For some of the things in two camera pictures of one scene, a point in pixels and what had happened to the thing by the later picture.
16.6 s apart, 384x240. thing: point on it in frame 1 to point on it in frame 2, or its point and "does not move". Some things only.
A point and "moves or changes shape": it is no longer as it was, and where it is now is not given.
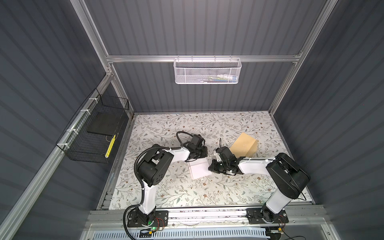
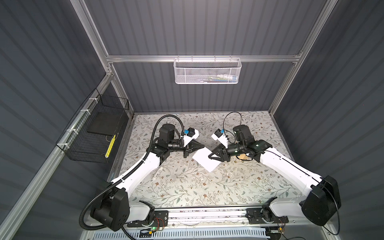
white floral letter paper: [199, 168] moves or changes shape
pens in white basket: [221, 78] does not move
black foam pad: [106, 122] does not move
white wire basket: [204, 71] does not move
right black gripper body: [225, 165] to [233, 149]
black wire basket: [89, 136] does not move
